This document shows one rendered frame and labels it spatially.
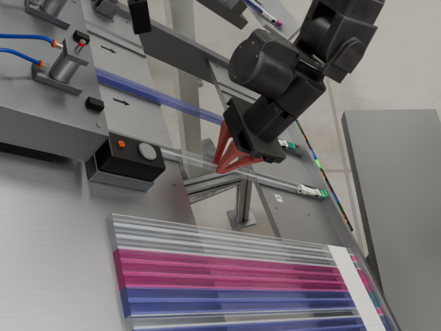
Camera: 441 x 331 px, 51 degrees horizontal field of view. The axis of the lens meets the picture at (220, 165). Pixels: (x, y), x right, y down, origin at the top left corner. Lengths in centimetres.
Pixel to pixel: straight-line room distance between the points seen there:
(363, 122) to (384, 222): 28
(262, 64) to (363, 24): 13
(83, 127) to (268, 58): 22
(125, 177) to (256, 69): 20
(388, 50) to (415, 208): 136
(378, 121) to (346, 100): 86
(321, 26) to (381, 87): 161
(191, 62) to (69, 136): 51
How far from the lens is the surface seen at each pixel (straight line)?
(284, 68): 57
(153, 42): 90
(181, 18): 120
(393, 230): 107
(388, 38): 244
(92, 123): 50
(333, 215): 91
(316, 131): 195
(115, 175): 53
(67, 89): 51
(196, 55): 94
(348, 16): 57
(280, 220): 76
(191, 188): 138
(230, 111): 65
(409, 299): 102
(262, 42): 55
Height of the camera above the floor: 151
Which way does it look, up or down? 56 degrees down
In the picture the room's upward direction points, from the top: straight up
